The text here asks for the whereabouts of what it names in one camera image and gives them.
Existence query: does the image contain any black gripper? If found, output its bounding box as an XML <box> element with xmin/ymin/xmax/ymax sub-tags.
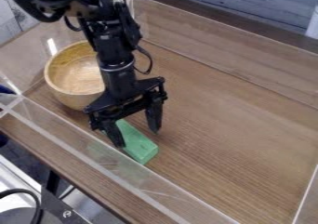
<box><xmin>84</xmin><ymin>61</ymin><xmax>169</xmax><ymax>148</ymax></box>

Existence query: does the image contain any green rectangular block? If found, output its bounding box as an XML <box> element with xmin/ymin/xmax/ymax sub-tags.
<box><xmin>116</xmin><ymin>120</ymin><xmax>159</xmax><ymax>165</ymax></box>

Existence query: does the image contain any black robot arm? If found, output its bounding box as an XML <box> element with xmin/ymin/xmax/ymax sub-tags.
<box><xmin>14</xmin><ymin>0</ymin><xmax>169</xmax><ymax>148</ymax></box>

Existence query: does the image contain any brown wooden bowl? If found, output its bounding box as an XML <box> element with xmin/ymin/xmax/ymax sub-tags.
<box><xmin>44</xmin><ymin>40</ymin><xmax>104</xmax><ymax>111</ymax></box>

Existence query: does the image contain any clear acrylic front barrier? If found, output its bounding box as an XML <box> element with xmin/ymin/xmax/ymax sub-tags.
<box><xmin>0</xmin><ymin>74</ymin><xmax>239</xmax><ymax>224</ymax></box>

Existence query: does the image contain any black table leg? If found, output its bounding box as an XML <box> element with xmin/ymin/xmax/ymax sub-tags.
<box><xmin>46</xmin><ymin>171</ymin><xmax>62</xmax><ymax>195</ymax></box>

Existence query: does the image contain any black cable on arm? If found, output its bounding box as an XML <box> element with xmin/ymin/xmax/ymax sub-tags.
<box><xmin>132</xmin><ymin>45</ymin><xmax>154</xmax><ymax>75</ymax></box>

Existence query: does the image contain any black metal bracket with screw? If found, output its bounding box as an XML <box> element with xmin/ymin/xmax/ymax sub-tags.
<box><xmin>39</xmin><ymin>190</ymin><xmax>92</xmax><ymax>224</ymax></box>

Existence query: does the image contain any black floor cable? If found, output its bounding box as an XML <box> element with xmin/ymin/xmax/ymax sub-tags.
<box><xmin>0</xmin><ymin>188</ymin><xmax>44</xmax><ymax>224</ymax></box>

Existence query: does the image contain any clear acrylic corner bracket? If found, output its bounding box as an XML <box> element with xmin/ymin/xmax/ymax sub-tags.
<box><xmin>126</xmin><ymin>0</ymin><xmax>135</xmax><ymax>18</ymax></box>

